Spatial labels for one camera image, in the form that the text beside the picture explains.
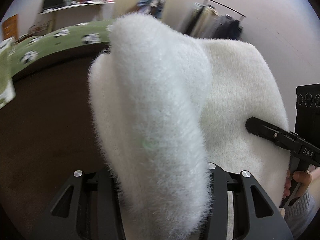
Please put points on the wooden headboard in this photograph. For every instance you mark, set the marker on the wooden headboard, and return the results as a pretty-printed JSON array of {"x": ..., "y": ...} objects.
[{"x": 10, "y": 27}]

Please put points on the person right hand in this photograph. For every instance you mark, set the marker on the person right hand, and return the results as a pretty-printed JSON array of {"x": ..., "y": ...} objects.
[{"x": 304, "y": 178}]

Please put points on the pile of blue clothes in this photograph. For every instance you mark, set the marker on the pile of blue clothes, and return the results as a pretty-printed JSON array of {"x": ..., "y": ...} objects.
[{"x": 151, "y": 7}]

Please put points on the black monitor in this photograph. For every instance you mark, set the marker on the black monitor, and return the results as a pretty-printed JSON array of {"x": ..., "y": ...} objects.
[{"x": 52, "y": 4}]

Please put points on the grey knit sleeve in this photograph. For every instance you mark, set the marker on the grey knit sleeve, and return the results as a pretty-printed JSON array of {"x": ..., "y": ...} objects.
[{"x": 300, "y": 214}]

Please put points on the white green fleece pillow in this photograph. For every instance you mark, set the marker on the white green fleece pillow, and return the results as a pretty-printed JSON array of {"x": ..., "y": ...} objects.
[{"x": 7, "y": 87}]

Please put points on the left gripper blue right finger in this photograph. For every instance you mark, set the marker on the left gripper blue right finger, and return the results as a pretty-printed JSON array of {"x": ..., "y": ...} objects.
[{"x": 255, "y": 216}]

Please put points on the clothes rack with garments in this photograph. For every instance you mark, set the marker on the clothes rack with garments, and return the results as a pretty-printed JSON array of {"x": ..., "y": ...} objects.
[{"x": 205, "y": 21}]

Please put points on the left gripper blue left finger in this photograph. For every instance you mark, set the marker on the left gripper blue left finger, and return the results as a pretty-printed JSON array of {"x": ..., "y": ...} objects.
[{"x": 86, "y": 207}]

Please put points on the white fluffy cardigan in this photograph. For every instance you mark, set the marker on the white fluffy cardigan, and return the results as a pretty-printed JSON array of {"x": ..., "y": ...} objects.
[{"x": 164, "y": 106}]

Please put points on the green panda print blanket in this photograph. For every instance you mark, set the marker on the green panda print blanket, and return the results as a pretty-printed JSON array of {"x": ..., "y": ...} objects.
[{"x": 28, "y": 51}]

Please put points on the white desk shelf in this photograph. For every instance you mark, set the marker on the white desk shelf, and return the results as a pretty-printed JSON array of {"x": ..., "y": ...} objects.
[{"x": 79, "y": 13}]

